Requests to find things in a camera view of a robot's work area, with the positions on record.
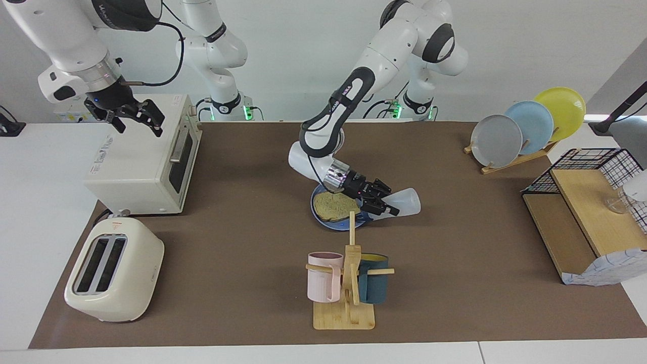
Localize black left arm base cables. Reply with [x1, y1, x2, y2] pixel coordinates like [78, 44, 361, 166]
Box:
[363, 83, 405, 120]

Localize wooden mug rack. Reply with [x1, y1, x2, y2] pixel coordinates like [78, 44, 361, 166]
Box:
[305, 211, 395, 331]

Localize black right arm base cables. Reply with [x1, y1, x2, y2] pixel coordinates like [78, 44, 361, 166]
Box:
[195, 96, 263, 122]

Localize wooden plate rack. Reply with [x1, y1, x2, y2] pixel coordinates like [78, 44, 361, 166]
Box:
[464, 139, 559, 175]

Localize toasted bread slice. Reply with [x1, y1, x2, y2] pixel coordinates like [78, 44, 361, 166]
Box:
[313, 192, 362, 222]

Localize cream two-slot toaster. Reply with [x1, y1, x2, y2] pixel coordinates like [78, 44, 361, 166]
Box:
[64, 216, 165, 323]

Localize brown table mat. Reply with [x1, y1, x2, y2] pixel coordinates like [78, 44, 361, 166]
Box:
[29, 120, 647, 349]

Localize black clamp base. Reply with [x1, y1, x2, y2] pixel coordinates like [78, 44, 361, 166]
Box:
[0, 105, 26, 137]

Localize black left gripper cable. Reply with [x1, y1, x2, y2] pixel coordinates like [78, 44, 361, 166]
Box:
[307, 152, 332, 192]

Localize teal mug yellow inside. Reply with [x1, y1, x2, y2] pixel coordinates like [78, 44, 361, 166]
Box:
[358, 253, 390, 304]

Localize black arm base cables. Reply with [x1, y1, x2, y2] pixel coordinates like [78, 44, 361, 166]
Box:
[195, 96, 263, 122]
[363, 83, 405, 120]

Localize white seasoning bottle navy cap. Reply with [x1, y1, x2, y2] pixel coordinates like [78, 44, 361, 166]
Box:
[366, 188, 422, 220]

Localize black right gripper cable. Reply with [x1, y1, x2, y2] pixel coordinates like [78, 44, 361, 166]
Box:
[121, 5, 185, 87]

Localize grey-blue plate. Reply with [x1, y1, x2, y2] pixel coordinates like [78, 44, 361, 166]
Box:
[470, 114, 524, 168]

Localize pink mug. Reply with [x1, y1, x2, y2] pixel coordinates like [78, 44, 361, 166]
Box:
[307, 252, 344, 303]

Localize light blue plate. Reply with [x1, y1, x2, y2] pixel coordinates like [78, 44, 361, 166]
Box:
[504, 101, 555, 155]

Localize white wall socket box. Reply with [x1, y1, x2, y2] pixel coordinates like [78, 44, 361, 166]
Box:
[54, 101, 97, 123]

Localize white rounded object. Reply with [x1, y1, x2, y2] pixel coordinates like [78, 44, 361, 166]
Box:
[623, 169, 647, 203]

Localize wooden shelf with wire basket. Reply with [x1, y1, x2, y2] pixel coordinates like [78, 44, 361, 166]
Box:
[522, 148, 647, 286]

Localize yellow plate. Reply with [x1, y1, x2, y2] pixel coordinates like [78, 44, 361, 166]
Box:
[534, 87, 587, 142]

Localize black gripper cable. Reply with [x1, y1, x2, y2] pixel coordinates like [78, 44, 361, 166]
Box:
[121, 5, 185, 87]
[307, 152, 332, 192]

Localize clear glass cup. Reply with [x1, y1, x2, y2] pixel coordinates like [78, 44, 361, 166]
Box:
[604, 195, 635, 215]

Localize blue round plate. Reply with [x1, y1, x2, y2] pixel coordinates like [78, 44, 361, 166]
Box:
[310, 182, 375, 231]

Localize white toaster oven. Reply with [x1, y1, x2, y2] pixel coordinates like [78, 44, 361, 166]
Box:
[83, 94, 203, 215]

